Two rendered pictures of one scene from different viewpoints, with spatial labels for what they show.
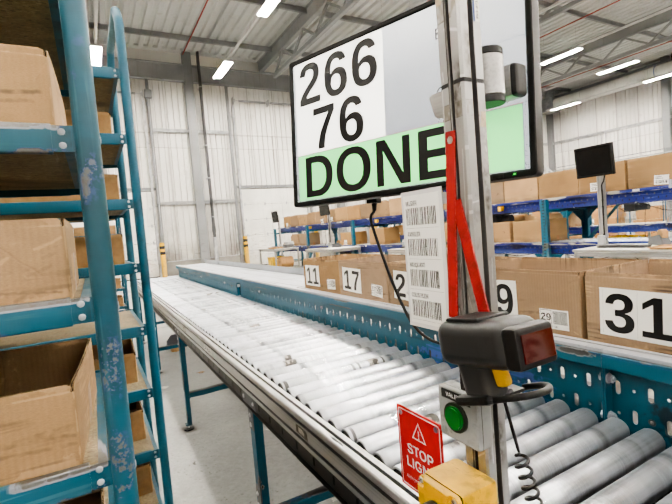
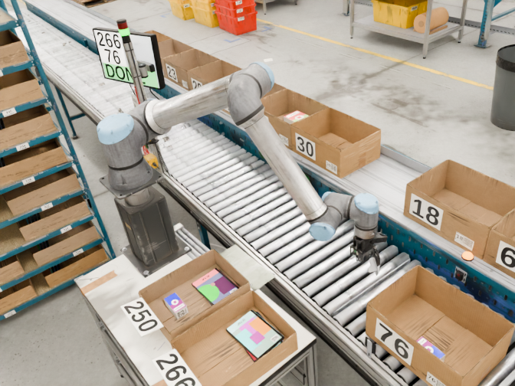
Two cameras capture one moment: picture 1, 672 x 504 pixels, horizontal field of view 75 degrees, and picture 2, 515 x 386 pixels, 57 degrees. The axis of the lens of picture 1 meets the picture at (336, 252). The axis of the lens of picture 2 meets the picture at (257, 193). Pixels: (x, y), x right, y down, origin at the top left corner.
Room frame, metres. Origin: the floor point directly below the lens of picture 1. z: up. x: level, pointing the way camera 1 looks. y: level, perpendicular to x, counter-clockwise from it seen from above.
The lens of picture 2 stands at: (-1.94, -0.64, 2.27)
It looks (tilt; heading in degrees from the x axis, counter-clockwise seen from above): 36 degrees down; 358
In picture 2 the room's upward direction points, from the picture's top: 8 degrees counter-clockwise
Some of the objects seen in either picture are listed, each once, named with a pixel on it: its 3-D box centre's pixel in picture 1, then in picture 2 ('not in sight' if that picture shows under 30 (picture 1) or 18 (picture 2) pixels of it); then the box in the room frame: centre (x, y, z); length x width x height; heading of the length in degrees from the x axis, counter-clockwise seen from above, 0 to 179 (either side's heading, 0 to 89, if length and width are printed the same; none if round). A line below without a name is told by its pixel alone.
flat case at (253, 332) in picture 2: not in sight; (254, 333); (-0.77, -0.61, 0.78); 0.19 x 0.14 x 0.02; 35
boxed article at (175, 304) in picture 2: not in sight; (176, 305); (-0.57, -0.30, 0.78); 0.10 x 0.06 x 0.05; 30
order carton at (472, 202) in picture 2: not in sight; (464, 205); (-0.45, -1.56, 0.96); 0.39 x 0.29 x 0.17; 29
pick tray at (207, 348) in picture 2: not in sight; (234, 345); (-0.83, -0.53, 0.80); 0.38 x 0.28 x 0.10; 120
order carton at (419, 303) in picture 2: not in sight; (434, 329); (-0.93, -1.24, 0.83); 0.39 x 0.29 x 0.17; 30
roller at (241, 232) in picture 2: not in sight; (275, 214); (0.00, -0.80, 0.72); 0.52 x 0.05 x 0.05; 119
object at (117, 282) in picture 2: not in sight; (184, 309); (-0.56, -0.32, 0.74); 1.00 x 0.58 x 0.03; 33
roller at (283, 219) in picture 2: not in sight; (283, 220); (-0.06, -0.83, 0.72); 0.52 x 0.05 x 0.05; 119
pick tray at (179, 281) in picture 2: not in sight; (195, 295); (-0.55, -0.38, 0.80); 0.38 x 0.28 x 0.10; 120
